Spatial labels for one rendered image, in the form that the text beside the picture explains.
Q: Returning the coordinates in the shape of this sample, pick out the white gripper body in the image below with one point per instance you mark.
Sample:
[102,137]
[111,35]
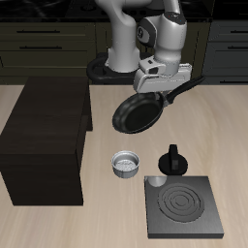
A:
[161,82]

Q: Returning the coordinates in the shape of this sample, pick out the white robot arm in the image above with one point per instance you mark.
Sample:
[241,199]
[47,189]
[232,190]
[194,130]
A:
[124,38]

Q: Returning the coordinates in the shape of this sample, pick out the black frying pan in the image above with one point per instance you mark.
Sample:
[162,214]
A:
[139,116]

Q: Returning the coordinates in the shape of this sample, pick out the round black knob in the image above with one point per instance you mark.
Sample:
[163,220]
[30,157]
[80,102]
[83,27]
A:
[172,163]

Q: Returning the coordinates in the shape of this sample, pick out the small grey fluted dish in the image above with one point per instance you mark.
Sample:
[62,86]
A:
[125,164]

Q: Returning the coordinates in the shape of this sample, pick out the dark kitchen cupboards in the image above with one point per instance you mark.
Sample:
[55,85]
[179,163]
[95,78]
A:
[48,38]

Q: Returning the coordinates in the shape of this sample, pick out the dark grey stove plate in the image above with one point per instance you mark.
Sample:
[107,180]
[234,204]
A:
[182,206]

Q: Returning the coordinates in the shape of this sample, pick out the dark wooden cabinet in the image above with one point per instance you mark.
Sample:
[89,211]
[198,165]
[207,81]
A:
[45,135]

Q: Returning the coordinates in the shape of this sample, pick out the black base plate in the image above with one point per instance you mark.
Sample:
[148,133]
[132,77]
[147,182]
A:
[92,70]

